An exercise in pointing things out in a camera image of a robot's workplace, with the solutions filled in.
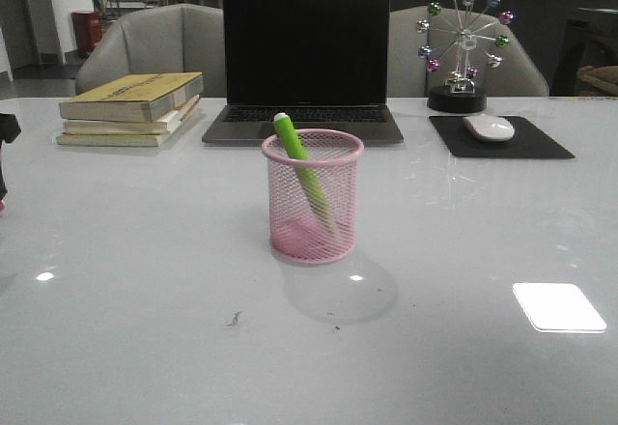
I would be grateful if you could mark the cream book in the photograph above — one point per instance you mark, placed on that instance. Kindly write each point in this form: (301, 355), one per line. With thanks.
(166, 124)
(113, 140)

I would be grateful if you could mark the black mouse pad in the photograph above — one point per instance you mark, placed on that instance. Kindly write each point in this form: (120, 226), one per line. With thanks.
(528, 142)

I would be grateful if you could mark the white computer mouse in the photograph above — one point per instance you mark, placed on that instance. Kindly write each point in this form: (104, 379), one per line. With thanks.
(489, 128)

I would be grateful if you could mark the right grey armchair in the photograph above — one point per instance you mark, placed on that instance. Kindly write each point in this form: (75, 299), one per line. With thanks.
(407, 77)

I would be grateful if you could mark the ferris wheel desk ornament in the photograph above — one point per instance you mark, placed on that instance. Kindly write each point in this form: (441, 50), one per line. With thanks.
(459, 93)

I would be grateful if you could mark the bottom cream book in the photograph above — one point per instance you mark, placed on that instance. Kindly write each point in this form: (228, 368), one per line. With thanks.
(113, 140)

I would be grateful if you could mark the green pen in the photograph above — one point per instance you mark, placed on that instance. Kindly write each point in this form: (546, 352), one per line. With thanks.
(294, 145)

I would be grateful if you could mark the middle cream book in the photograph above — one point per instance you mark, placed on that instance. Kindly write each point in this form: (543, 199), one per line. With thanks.
(166, 124)

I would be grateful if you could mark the top yellow book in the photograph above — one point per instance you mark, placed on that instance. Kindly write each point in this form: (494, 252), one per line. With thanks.
(137, 98)

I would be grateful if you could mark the grey open laptop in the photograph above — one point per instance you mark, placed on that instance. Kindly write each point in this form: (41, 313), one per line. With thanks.
(323, 62)

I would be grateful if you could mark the grey armchair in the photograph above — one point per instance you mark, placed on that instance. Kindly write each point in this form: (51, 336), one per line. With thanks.
(407, 77)
(176, 38)

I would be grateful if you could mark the pink mesh pen holder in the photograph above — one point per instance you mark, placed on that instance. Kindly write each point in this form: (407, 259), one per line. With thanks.
(296, 234)

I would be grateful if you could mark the left grey armchair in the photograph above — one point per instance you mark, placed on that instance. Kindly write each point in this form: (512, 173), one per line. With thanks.
(176, 38)

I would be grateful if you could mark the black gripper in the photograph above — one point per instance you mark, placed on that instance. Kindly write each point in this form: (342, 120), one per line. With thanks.
(9, 131)

